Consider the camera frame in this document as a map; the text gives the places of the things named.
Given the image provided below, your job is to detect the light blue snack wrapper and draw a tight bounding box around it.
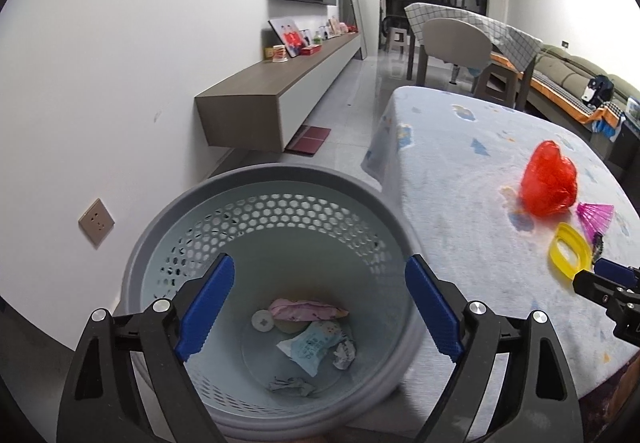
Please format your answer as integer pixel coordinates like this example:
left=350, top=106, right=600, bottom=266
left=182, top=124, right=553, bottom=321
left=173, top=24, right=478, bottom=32
left=277, top=321, right=352, bottom=377

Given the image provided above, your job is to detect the red plastic bag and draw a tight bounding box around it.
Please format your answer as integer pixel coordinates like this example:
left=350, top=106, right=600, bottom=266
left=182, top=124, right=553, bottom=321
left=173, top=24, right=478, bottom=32
left=520, top=140, right=578, bottom=218

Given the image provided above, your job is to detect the framed family photo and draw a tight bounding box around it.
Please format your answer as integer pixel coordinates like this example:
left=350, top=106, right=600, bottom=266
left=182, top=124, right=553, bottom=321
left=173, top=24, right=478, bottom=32
left=269, top=17, right=307, bottom=58

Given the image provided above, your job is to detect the small red box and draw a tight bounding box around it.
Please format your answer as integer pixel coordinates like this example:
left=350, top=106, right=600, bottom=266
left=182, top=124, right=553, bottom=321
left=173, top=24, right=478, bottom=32
left=299, top=44, right=321, bottom=56

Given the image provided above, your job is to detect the pink plastic shuttlecock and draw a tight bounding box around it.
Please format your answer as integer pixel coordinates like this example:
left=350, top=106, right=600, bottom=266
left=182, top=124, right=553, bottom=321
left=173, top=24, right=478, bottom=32
left=576, top=202, right=615, bottom=244

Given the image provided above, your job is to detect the crumpled white paper ball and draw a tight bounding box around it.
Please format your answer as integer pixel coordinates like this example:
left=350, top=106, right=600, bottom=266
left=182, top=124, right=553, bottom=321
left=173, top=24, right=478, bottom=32
left=332, top=338, right=357, bottom=371

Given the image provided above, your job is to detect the beige wall power socket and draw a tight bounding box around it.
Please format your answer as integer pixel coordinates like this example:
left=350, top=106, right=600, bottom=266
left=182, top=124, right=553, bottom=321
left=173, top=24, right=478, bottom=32
left=78, top=198, right=115, bottom=248

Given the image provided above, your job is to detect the blue patterned fleece table cover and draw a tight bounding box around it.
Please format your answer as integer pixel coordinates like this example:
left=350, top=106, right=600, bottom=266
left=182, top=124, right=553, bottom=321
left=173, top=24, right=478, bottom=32
left=362, top=86, right=639, bottom=440

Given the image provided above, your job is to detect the white round plastic lid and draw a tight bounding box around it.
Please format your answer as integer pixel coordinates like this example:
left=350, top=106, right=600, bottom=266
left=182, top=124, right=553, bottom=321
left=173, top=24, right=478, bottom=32
left=250, top=309, right=274, bottom=333

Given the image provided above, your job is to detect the dark red floor scale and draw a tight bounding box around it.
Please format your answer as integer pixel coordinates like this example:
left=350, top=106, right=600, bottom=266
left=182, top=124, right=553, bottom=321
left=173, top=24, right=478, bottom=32
left=284, top=124, right=331, bottom=157

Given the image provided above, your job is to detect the red and white mug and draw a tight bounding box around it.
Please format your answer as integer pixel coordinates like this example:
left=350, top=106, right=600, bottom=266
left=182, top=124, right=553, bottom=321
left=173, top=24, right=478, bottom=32
left=271, top=44, right=288, bottom=62

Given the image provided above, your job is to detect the checkered tablecloth dining table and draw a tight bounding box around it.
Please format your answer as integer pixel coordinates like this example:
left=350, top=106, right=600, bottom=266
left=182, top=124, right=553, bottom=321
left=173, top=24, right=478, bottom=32
left=405, top=3, right=542, bottom=110

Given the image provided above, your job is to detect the leaning tall mirror panel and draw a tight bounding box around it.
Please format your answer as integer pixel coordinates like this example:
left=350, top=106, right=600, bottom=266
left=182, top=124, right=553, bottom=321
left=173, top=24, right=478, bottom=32
left=340, top=0, right=368, bottom=60

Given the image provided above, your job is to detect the green sofa with orange cover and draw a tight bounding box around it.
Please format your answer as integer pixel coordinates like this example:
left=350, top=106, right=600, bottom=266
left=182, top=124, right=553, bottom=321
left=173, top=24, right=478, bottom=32
left=489, top=43, right=640, bottom=174

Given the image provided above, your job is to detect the black and white bag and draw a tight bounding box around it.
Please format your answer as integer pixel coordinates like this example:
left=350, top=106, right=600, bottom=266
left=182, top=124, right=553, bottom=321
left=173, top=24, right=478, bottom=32
left=582, top=74, right=614, bottom=108

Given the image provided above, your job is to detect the grey perforated trash basket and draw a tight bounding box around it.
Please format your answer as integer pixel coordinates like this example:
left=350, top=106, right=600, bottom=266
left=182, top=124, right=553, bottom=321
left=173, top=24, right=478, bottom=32
left=120, top=164, right=425, bottom=441

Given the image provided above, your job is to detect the floating wooden TV cabinet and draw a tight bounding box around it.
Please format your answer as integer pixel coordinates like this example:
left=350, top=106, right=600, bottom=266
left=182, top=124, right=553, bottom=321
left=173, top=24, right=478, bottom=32
left=195, top=33, right=363, bottom=152

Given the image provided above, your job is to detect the yellow square plastic lid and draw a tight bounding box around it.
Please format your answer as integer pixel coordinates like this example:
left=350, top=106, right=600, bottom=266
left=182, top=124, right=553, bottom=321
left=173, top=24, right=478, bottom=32
left=548, top=222, right=592, bottom=281

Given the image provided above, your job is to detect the crumpled grey paper scrap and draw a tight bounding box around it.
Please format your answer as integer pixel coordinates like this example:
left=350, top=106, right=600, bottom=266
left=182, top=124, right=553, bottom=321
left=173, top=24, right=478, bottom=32
left=267, top=377, right=316, bottom=397

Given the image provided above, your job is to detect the pink snack bag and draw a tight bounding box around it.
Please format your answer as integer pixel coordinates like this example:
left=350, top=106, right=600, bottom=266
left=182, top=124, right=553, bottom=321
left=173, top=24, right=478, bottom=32
left=268, top=299, right=349, bottom=323

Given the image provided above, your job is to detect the grey dining chair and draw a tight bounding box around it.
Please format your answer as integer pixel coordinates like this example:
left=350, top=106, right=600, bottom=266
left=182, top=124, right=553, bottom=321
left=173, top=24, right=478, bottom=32
left=416, top=18, right=492, bottom=99

